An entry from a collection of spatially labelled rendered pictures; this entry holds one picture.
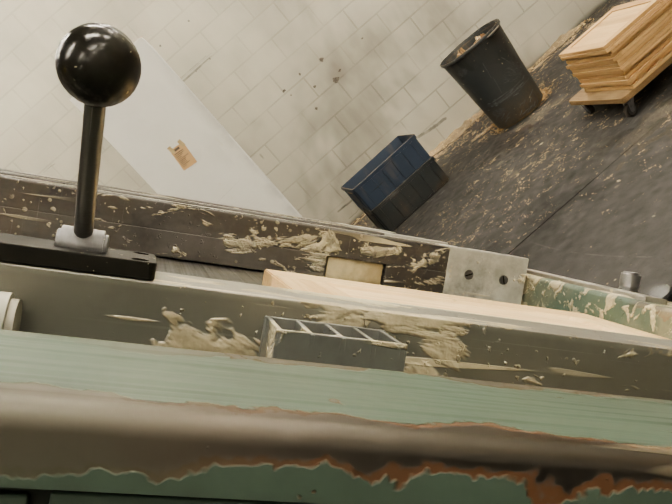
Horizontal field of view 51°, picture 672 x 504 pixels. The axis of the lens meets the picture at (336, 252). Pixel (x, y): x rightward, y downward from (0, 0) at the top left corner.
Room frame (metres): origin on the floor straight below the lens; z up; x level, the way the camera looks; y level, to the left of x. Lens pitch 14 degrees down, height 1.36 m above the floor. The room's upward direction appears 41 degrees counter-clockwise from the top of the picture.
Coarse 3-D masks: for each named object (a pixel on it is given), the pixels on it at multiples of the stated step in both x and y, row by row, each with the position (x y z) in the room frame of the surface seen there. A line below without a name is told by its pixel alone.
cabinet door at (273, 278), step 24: (288, 288) 0.62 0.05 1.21; (312, 288) 0.63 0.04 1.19; (336, 288) 0.66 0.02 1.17; (360, 288) 0.71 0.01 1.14; (384, 288) 0.73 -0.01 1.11; (480, 312) 0.66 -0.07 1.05; (504, 312) 0.69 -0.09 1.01; (528, 312) 0.72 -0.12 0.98; (552, 312) 0.74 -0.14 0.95; (576, 312) 0.79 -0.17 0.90; (648, 336) 0.64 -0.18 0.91
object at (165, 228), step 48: (0, 192) 0.88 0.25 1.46; (48, 192) 0.89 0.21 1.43; (144, 240) 0.89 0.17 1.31; (192, 240) 0.90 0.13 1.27; (240, 240) 0.90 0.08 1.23; (288, 240) 0.91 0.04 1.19; (336, 240) 0.92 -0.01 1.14; (384, 240) 0.92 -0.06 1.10; (432, 288) 0.92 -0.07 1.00; (480, 288) 0.93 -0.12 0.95
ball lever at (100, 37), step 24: (96, 24) 0.34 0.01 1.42; (72, 48) 0.33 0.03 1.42; (96, 48) 0.33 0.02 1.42; (120, 48) 0.34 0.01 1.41; (72, 72) 0.33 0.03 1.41; (96, 72) 0.33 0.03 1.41; (120, 72) 0.33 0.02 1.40; (72, 96) 0.34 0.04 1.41; (96, 96) 0.34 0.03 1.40; (120, 96) 0.34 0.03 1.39; (96, 120) 0.36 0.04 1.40; (96, 144) 0.36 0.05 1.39; (96, 168) 0.37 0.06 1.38; (96, 192) 0.38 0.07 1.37; (72, 240) 0.38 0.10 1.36; (96, 240) 0.38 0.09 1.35
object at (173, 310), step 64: (64, 320) 0.36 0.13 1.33; (128, 320) 0.37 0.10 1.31; (192, 320) 0.37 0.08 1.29; (256, 320) 0.37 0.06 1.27; (320, 320) 0.37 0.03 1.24; (384, 320) 0.38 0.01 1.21; (448, 320) 0.38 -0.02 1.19; (512, 320) 0.43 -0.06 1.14; (576, 384) 0.39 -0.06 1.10; (640, 384) 0.39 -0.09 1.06
